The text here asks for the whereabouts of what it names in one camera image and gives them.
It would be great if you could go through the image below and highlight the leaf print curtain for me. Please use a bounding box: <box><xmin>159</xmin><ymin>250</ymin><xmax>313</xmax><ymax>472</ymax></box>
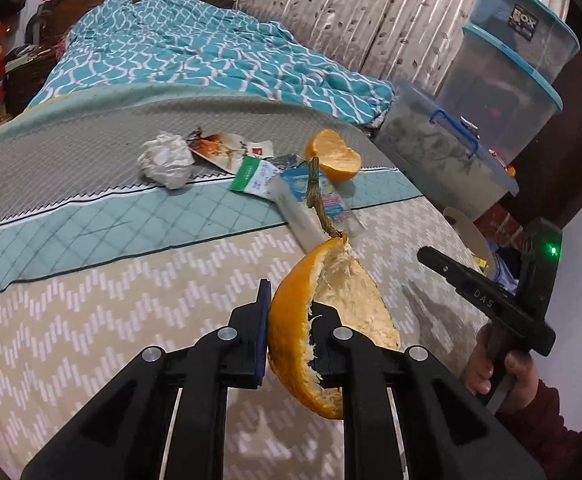
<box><xmin>233</xmin><ymin>0</ymin><xmax>489</xmax><ymax>96</ymax></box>

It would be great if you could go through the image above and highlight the small blue-lidded storage box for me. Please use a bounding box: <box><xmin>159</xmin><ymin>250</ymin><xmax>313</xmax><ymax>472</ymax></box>
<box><xmin>471</xmin><ymin>0</ymin><xmax>580</xmax><ymax>83</ymax></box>

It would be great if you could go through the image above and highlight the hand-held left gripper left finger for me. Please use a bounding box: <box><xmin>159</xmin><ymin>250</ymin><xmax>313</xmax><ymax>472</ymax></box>
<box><xmin>21</xmin><ymin>279</ymin><xmax>273</xmax><ymax>480</ymax></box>

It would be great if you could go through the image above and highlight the person's right hand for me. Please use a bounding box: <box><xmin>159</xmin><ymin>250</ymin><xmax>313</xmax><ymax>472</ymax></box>
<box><xmin>463</xmin><ymin>324</ymin><xmax>540</xmax><ymax>413</ymax></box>

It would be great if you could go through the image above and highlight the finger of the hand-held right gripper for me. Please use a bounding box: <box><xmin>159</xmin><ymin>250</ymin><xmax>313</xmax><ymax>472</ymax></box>
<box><xmin>417</xmin><ymin>246</ymin><xmax>466</xmax><ymax>288</ymax></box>

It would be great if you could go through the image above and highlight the crumpled white tissue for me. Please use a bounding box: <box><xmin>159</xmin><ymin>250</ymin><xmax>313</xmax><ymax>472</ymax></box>
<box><xmin>137</xmin><ymin>131</ymin><xmax>196</xmax><ymax>190</ymax></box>

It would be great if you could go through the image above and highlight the person's right forearm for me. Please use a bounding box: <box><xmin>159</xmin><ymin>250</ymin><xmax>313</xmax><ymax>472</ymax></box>
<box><xmin>496</xmin><ymin>380</ymin><xmax>582</xmax><ymax>480</ymax></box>

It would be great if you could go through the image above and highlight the teal patterned quilt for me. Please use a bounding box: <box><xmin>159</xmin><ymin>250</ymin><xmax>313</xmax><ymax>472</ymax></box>
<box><xmin>26</xmin><ymin>0</ymin><xmax>396</xmax><ymax>128</ymax></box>

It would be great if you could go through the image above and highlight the green and white packet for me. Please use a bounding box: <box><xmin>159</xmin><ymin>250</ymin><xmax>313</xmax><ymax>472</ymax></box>
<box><xmin>230</xmin><ymin>156</ymin><xmax>280</xmax><ymax>197</ymax></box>

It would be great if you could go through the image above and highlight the large orange peel with stem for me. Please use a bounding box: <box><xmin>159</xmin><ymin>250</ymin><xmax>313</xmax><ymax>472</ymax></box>
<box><xmin>267</xmin><ymin>156</ymin><xmax>402</xmax><ymax>421</ymax></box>

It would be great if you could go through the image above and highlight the small cupped orange peel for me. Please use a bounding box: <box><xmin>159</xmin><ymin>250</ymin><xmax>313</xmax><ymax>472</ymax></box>
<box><xmin>305</xmin><ymin>128</ymin><xmax>362</xmax><ymax>184</ymax></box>

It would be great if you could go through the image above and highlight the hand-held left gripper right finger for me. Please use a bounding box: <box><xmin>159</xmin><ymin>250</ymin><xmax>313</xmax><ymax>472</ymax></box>
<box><xmin>313</xmin><ymin>300</ymin><xmax>546</xmax><ymax>480</ymax></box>

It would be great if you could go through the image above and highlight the large blue-lidded storage box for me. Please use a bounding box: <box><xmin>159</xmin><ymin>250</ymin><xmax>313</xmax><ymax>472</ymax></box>
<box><xmin>438</xmin><ymin>24</ymin><xmax>564</xmax><ymax>161</ymax></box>

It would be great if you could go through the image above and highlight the dark wooden nightstand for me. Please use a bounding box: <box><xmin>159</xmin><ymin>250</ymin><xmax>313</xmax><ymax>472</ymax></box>
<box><xmin>3</xmin><ymin>45</ymin><xmax>54</xmax><ymax>116</ymax></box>

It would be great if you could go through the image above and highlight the clear storage box blue latch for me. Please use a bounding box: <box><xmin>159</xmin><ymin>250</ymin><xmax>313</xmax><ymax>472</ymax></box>
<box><xmin>373</xmin><ymin>82</ymin><xmax>520</xmax><ymax>216</ymax></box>

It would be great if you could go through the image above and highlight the beige waste bin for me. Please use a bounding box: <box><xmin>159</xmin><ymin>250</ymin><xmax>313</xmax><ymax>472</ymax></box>
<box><xmin>443</xmin><ymin>206</ymin><xmax>522</xmax><ymax>296</ymax></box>

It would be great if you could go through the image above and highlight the brown printed snack wrapper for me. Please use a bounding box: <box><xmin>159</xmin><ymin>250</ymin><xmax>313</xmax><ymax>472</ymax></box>
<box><xmin>186</xmin><ymin>129</ymin><xmax>275</xmax><ymax>176</ymax></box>

